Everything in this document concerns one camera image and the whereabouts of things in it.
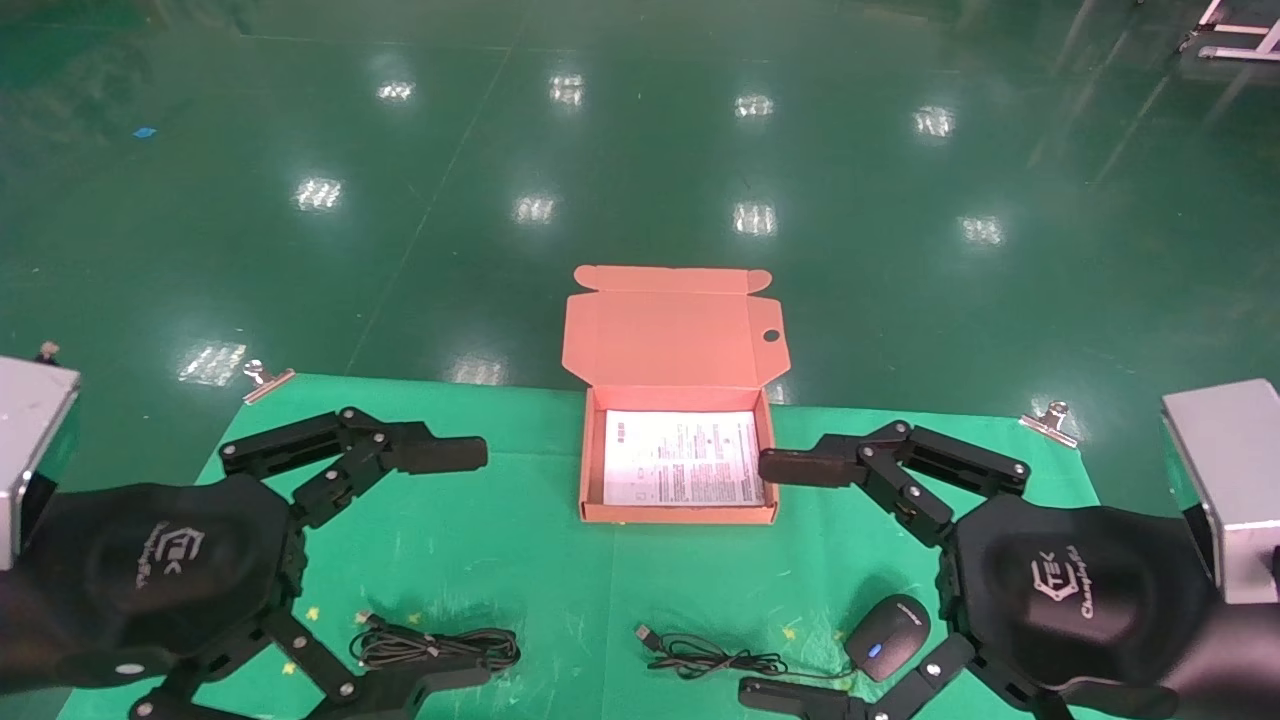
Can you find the silver binder clip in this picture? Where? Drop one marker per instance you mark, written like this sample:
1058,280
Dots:
1050,422
268,381

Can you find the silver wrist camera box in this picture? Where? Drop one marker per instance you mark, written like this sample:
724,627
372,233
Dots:
30,450
1230,480

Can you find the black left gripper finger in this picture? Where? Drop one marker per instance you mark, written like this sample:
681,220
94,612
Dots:
330,680
430,452

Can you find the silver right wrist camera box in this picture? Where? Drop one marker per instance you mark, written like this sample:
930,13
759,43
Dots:
1230,480

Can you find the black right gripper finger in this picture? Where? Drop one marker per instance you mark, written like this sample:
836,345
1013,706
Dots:
880,465
920,680

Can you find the orange cardboard box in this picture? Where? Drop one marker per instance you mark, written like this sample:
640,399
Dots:
670,340

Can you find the white metal frame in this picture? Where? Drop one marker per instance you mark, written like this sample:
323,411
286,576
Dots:
1235,30

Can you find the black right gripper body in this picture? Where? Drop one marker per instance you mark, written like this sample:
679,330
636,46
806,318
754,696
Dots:
1080,590

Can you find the green table mat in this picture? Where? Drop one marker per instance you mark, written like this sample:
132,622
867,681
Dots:
520,560

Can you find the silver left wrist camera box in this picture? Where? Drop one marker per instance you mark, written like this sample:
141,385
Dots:
30,450

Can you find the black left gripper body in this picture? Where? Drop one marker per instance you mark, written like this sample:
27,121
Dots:
150,570

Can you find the white printed instruction sheet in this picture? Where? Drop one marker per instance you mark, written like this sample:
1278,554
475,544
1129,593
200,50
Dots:
680,460

